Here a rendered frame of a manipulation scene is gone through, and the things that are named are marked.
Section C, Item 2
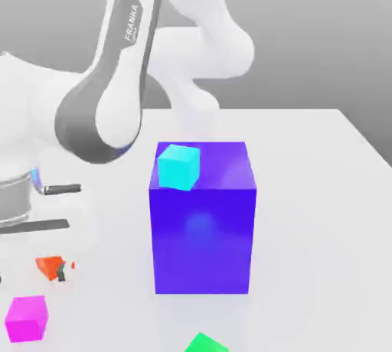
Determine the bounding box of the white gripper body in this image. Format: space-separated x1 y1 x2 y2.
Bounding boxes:
0 216 91 254

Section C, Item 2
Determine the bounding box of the small orange cube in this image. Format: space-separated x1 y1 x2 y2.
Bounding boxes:
34 255 77 282

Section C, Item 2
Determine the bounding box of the small magenta cube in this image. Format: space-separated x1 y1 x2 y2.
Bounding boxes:
4 295 50 344

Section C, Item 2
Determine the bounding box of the small cyan cube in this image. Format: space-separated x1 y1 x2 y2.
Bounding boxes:
156 143 201 192

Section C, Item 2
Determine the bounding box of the small green cube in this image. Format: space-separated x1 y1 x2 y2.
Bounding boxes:
183 331 230 352

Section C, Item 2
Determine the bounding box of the large blue box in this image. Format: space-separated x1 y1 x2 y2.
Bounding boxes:
149 141 257 295

